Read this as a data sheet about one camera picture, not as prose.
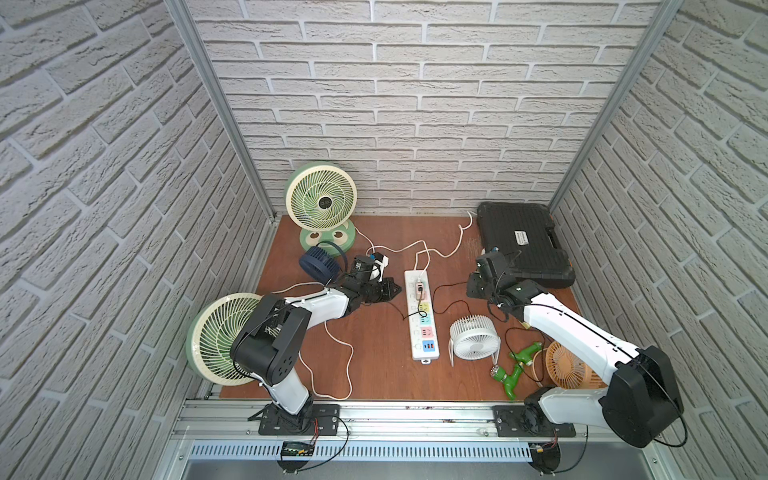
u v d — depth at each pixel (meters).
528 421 0.67
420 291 0.89
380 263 0.85
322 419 0.73
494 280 0.63
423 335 0.85
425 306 0.92
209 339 0.69
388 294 0.80
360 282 0.74
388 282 0.81
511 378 0.79
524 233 1.04
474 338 0.76
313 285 0.96
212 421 1.57
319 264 0.91
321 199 0.90
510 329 0.90
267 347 0.46
